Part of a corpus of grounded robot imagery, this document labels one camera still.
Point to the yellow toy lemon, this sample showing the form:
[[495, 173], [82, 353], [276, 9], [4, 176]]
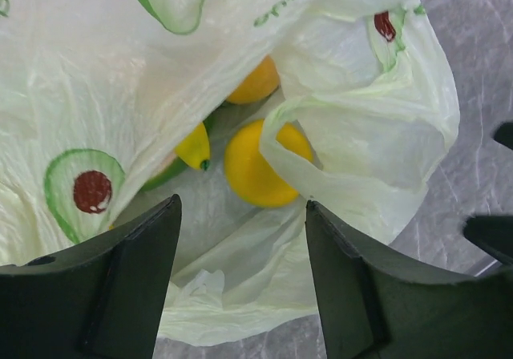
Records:
[[258, 85]]

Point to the yellow toy banana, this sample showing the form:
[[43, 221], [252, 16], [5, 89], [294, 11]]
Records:
[[194, 150]]

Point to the watermelon slice toy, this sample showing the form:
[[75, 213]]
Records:
[[171, 167]]

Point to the yellow toy fruit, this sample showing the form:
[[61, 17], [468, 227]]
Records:
[[249, 175]]

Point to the green plastic bag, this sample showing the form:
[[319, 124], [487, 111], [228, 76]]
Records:
[[95, 94]]

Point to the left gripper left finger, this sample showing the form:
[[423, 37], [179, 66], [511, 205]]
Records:
[[102, 298]]

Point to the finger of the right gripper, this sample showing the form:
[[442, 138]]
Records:
[[504, 135], [492, 234]]

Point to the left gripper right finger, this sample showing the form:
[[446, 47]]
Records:
[[375, 302]]

